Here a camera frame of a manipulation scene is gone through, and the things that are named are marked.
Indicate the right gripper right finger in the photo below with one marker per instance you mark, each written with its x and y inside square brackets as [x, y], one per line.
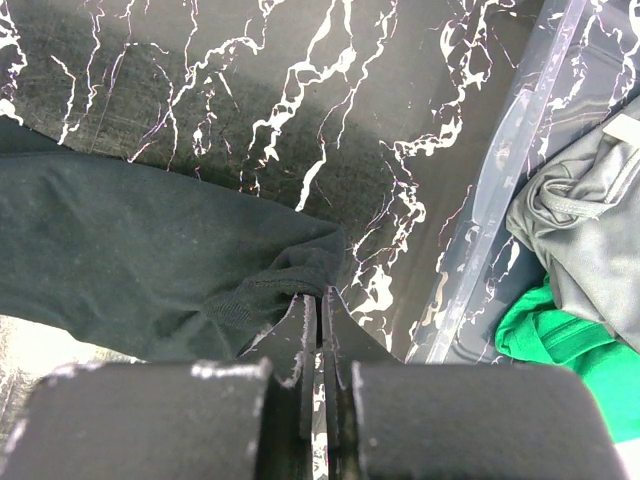
[391, 420]

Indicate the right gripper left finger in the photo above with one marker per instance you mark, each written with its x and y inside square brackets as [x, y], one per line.
[246, 419]

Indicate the black t-shirt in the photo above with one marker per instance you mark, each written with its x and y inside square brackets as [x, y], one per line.
[156, 265]

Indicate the green t-shirt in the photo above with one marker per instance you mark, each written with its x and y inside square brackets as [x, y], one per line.
[533, 330]

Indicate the grey t-shirt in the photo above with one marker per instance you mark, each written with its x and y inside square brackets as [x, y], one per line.
[579, 214]

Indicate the clear plastic bin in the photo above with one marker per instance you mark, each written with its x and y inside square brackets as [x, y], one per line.
[580, 66]

